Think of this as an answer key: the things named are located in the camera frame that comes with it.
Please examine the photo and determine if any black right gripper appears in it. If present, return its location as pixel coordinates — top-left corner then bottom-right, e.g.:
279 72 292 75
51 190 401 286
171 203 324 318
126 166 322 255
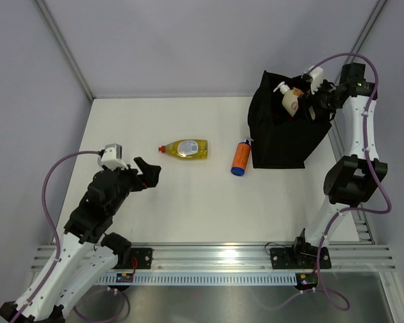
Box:
293 77 340 124

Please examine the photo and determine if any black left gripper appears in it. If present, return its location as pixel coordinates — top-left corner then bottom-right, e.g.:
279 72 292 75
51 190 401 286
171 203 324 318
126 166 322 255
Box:
103 157 160 215

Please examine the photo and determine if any cream lotion pump bottle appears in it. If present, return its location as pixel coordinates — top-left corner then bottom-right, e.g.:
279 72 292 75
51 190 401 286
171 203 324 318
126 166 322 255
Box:
273 81 304 117

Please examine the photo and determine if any yellow dish soap bottle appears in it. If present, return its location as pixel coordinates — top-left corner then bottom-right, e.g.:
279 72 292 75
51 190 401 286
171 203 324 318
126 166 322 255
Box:
158 139 208 159

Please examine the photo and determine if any black canvas bag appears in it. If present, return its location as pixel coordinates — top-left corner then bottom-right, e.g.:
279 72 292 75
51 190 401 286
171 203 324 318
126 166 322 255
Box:
247 71 331 169

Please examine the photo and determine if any orange blue cologne bottle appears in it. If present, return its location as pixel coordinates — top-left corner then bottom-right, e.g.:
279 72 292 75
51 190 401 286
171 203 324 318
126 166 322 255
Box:
231 140 251 176

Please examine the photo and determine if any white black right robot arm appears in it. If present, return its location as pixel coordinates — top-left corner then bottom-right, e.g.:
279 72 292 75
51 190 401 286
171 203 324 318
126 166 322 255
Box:
286 63 388 270

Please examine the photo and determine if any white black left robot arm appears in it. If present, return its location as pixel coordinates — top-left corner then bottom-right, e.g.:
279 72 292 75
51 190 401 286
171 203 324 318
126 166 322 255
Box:
0 157 161 322

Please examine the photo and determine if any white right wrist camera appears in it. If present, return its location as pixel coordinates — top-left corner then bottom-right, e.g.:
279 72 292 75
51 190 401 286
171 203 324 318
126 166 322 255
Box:
302 66 324 94

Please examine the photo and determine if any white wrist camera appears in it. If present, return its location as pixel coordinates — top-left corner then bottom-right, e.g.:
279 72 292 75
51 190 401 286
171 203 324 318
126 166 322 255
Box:
302 66 324 94
98 143 129 170

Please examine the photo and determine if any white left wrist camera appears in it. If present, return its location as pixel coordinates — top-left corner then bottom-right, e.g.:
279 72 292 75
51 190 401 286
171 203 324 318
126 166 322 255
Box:
98 143 129 170

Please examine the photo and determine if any white slotted cable duct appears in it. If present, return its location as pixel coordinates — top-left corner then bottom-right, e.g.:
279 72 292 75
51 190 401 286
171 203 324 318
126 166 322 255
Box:
94 272 298 286

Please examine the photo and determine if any aluminium mounting rail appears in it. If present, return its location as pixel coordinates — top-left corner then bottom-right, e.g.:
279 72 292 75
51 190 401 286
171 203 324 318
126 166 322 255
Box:
30 242 397 273

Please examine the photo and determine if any left aluminium frame post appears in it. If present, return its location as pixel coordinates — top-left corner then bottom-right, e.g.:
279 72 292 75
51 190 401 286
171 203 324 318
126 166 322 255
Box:
32 0 96 103

